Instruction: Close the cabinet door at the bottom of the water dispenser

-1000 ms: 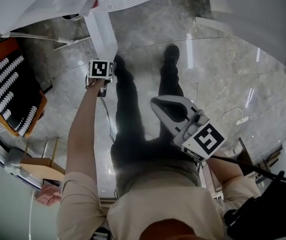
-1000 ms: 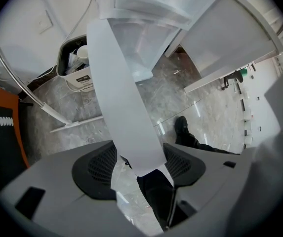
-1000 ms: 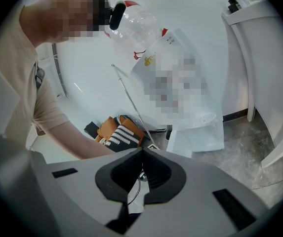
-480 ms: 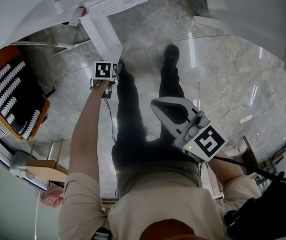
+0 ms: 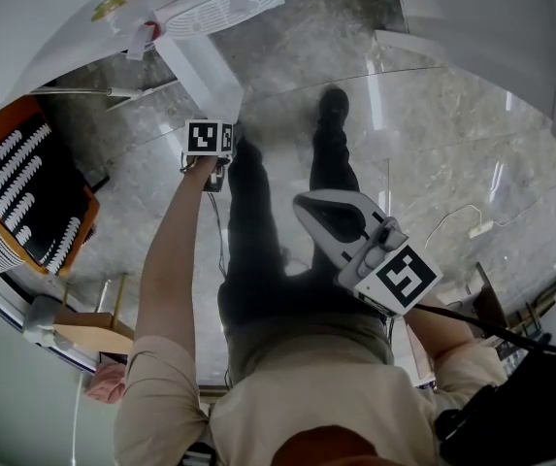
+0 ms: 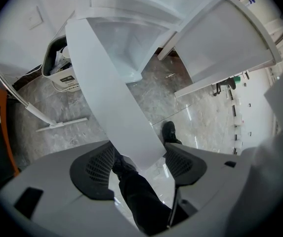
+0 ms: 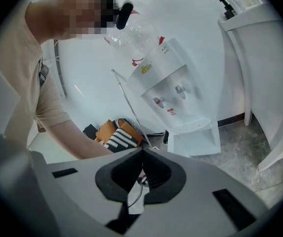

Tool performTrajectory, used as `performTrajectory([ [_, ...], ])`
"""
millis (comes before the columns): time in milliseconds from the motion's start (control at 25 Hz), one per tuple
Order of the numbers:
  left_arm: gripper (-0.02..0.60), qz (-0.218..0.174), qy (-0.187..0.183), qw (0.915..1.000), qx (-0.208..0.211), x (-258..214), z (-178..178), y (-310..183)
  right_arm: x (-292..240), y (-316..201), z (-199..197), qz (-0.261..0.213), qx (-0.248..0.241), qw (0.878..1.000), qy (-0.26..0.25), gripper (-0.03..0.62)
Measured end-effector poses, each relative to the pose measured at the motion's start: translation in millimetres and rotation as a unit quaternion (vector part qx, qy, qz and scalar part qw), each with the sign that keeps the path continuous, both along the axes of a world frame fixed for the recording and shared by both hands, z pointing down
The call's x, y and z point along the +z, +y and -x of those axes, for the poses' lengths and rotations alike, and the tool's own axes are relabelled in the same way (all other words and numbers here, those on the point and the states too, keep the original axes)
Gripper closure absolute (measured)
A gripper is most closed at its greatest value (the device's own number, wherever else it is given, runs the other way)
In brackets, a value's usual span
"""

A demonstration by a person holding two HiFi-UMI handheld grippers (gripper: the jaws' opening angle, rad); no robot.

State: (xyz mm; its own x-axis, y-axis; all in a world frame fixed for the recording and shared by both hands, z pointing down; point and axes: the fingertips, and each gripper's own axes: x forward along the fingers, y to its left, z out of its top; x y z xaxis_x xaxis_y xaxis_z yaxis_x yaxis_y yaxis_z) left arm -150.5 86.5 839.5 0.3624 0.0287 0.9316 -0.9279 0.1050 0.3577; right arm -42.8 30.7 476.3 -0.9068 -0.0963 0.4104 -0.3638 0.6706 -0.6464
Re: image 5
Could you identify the brown wooden board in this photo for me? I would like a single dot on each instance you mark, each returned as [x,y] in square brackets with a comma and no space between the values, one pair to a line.
[493,299]

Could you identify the person's chin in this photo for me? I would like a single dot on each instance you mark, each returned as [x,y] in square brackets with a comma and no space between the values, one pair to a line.
[331,447]

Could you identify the person's beige shirt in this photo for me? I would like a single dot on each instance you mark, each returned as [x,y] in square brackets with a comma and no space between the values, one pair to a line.
[316,386]

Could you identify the person's right forearm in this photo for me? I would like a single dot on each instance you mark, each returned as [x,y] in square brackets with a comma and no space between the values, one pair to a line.
[437,328]

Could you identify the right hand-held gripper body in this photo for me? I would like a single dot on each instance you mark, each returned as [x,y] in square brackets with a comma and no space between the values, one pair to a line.
[399,279]

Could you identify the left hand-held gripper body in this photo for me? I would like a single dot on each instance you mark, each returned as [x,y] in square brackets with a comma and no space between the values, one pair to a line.
[207,139]

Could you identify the black metal hip box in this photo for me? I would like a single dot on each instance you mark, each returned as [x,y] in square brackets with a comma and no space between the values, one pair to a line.
[525,406]

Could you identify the person's black trousers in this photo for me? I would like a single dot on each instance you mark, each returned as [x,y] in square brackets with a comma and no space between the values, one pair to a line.
[253,236]

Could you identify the wooden side table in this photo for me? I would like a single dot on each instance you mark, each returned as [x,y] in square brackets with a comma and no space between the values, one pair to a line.
[93,335]

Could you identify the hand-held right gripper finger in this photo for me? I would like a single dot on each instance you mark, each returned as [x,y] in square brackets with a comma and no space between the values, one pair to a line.
[323,241]
[367,211]

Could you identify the black white wavy blanket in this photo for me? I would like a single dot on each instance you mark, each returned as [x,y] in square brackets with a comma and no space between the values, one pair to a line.
[30,197]

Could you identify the white water dispenser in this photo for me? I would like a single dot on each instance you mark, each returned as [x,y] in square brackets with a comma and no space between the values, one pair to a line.
[40,17]

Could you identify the pink cloth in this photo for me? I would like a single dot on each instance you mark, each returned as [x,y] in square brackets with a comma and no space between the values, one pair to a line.
[107,384]

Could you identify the grey white floor appliance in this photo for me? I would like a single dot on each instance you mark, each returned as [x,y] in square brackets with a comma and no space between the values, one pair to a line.
[44,318]

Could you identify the metal pole flat mop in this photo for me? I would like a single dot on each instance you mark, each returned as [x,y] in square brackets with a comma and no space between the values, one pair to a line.
[122,92]

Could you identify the person's left forearm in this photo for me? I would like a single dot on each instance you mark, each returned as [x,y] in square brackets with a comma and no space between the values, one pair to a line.
[171,260]

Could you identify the white framed glass door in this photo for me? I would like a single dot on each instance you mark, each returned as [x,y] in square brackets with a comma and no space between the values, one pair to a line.
[25,406]

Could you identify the person's right black shoe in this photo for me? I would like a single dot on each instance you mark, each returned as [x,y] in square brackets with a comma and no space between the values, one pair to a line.
[333,105]

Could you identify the thin striped cushion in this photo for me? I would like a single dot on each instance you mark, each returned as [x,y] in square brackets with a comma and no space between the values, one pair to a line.
[1,253]

